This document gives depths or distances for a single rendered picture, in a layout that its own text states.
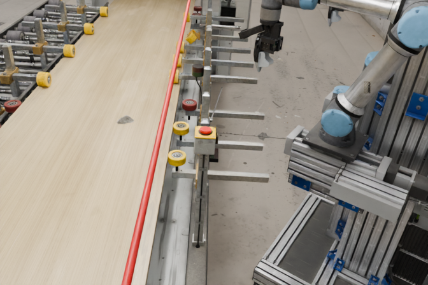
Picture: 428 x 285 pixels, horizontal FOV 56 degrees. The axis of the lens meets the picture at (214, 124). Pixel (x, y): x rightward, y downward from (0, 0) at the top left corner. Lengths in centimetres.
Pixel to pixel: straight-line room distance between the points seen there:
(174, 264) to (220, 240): 98
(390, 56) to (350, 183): 53
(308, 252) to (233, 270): 45
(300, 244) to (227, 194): 77
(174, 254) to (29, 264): 59
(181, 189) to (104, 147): 45
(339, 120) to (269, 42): 38
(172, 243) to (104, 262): 48
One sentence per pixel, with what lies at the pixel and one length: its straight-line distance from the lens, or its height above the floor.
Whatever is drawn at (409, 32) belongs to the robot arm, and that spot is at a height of 158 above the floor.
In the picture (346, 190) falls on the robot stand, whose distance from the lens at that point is 167.
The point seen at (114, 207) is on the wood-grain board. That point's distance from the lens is 152.
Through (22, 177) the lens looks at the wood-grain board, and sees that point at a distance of 173.
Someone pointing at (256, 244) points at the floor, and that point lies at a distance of 265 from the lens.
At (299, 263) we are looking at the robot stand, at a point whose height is 21.
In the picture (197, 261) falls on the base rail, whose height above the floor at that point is 70.
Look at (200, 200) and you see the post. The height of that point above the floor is 94.
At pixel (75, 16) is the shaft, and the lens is 398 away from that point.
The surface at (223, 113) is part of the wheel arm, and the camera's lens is 219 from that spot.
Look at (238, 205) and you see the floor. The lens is 289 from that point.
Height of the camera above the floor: 192
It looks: 31 degrees down
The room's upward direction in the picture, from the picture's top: 5 degrees clockwise
